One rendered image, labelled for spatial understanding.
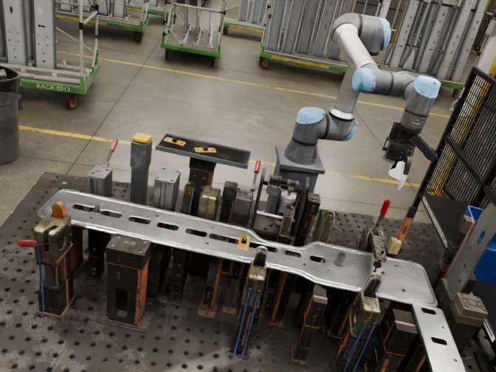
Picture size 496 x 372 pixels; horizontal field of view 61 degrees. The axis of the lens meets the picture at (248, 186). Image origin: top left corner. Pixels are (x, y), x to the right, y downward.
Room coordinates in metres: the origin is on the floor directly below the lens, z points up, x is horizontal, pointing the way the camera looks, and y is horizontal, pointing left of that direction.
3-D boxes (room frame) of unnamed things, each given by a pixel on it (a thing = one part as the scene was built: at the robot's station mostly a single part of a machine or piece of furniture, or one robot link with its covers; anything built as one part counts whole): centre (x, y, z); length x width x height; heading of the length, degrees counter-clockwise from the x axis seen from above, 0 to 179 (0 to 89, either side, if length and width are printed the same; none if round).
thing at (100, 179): (1.38, 0.56, 0.88); 0.11 x 0.10 x 0.36; 179
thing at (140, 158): (1.55, 0.46, 0.92); 0.08 x 0.08 x 0.44; 89
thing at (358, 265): (1.19, -0.01, 1.00); 1.38 x 0.22 x 0.02; 89
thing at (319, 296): (1.03, -0.30, 0.84); 0.11 x 0.08 x 0.29; 179
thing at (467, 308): (1.06, -0.76, 0.88); 0.08 x 0.08 x 0.36; 89
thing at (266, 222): (1.40, -0.13, 0.94); 0.18 x 0.13 x 0.49; 89
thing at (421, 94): (1.34, -0.47, 1.59); 0.09 x 0.08 x 0.11; 16
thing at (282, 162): (1.79, -0.21, 0.90); 0.21 x 0.21 x 0.40; 8
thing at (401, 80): (1.43, -0.43, 1.59); 0.11 x 0.11 x 0.08; 16
